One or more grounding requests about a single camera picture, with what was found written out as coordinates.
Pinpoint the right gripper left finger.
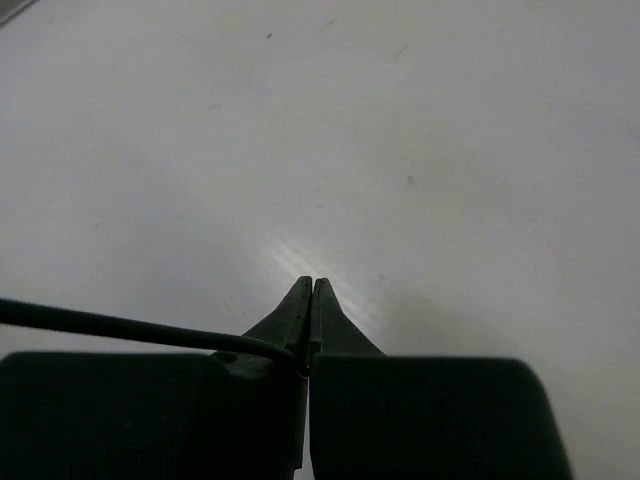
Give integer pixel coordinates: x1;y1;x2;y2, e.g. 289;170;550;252
1;277;312;479

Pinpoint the thin black headphone cable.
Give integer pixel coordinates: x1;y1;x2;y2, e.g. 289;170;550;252
0;297;310;375

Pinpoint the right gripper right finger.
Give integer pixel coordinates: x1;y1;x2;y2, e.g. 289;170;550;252
309;279;572;479

